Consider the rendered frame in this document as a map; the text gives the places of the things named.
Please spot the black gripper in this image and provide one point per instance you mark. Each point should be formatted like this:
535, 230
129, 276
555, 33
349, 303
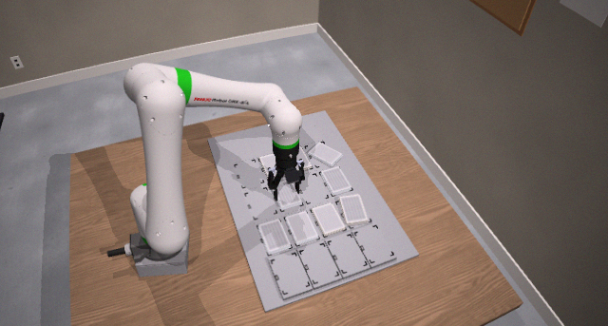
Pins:
273, 183

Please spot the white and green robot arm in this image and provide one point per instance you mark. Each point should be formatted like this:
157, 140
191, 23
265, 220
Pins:
158, 204

